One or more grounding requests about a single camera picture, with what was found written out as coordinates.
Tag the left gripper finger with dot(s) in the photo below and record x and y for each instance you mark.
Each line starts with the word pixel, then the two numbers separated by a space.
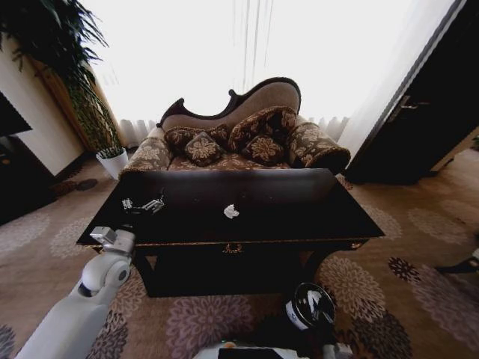
pixel 127 204
pixel 154 205

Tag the glossy black trash bin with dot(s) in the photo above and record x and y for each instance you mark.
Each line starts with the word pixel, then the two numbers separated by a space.
pixel 312 304

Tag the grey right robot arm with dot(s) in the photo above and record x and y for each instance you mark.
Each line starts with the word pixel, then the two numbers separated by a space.
pixel 337 351

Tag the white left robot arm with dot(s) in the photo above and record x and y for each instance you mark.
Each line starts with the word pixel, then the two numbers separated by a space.
pixel 93 288

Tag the crumpled white paper trash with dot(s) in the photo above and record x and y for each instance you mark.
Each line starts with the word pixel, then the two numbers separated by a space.
pixel 231 211

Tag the white plant pot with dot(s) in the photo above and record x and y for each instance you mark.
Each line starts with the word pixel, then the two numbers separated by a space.
pixel 113 161

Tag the square floral cushion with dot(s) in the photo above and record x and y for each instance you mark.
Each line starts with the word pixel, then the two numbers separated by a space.
pixel 262 148
pixel 204 149

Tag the small floral bolster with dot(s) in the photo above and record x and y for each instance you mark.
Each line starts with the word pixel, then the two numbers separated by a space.
pixel 187 134

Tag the dark wooden table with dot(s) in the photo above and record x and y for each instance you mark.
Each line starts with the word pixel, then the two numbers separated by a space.
pixel 239 209

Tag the dark television cabinet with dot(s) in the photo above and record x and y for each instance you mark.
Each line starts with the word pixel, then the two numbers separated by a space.
pixel 20 175

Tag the floral brown chaise sofa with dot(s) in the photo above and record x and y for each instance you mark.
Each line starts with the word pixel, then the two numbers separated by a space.
pixel 239 112

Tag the large round floral bolster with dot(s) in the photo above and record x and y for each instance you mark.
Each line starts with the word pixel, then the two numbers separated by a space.
pixel 262 121

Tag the black television screen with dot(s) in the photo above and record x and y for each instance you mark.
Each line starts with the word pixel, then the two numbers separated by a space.
pixel 9 116

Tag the tall green potted plant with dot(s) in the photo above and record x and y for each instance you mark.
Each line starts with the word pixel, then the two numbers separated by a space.
pixel 71 67

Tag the white sheer curtain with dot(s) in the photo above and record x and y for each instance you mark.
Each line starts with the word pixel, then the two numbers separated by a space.
pixel 224 56

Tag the dark wooden door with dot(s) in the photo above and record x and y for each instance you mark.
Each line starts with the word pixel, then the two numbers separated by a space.
pixel 411 112

